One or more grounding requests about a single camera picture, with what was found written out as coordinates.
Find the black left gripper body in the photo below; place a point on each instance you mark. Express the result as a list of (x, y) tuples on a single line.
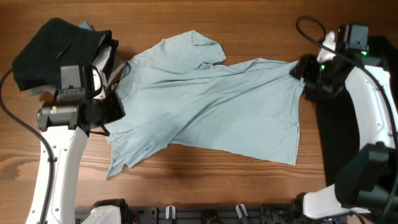
[(109, 109)]

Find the stack of folded dark clothes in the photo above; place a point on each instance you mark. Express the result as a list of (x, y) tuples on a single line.
[(59, 43)]

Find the light blue t-shirt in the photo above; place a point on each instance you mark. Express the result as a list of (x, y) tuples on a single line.
[(179, 91)]

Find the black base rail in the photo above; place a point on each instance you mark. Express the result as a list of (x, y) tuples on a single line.
[(265, 214)]

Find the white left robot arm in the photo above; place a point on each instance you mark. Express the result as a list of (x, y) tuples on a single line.
[(65, 126)]

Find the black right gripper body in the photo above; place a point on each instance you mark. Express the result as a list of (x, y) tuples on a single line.
[(318, 77)]

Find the black cloth pile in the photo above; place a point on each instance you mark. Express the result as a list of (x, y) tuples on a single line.
[(336, 118)]

